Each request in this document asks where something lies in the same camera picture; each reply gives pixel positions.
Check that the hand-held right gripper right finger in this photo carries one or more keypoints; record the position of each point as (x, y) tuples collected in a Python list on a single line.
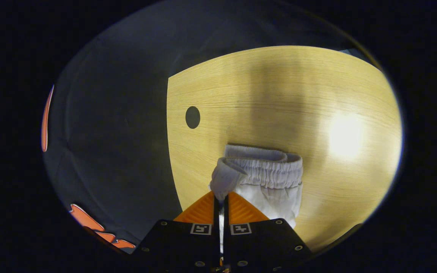
[(256, 242)]

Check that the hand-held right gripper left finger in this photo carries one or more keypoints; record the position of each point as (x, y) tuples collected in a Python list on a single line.
[(180, 242)]

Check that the white jeans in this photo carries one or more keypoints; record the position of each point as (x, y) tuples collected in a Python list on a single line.
[(268, 182)]

